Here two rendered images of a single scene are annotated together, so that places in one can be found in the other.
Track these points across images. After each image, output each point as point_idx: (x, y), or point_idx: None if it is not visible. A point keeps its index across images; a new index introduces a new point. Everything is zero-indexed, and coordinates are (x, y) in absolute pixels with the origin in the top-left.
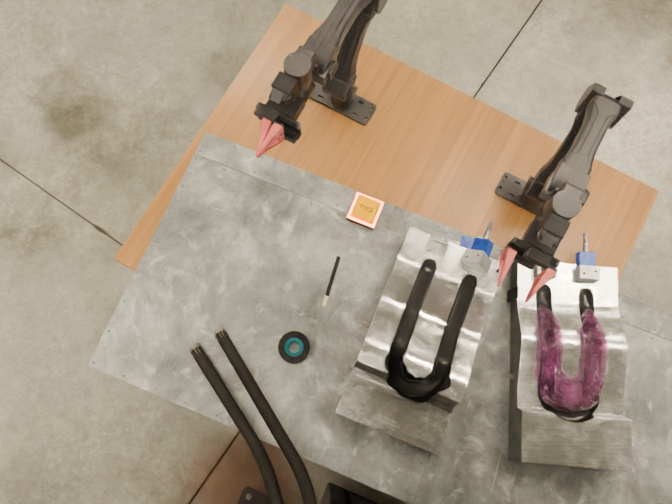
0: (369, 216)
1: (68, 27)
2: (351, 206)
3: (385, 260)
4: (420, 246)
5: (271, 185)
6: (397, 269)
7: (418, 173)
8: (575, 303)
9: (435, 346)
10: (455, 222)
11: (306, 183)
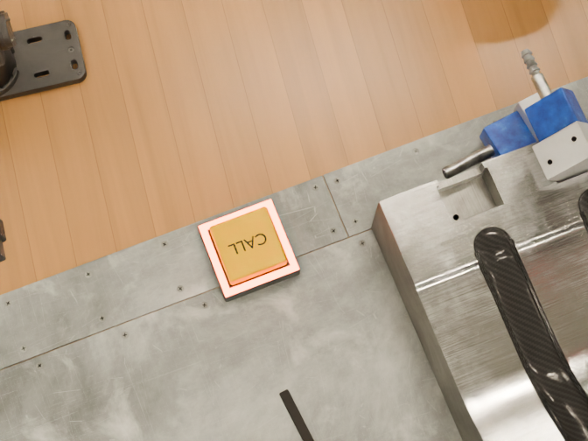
0: (271, 254)
1: None
2: (214, 266)
3: (380, 311)
4: (438, 223)
5: (5, 373)
6: (439, 312)
7: (278, 82)
8: None
9: None
10: (437, 115)
11: (75, 301)
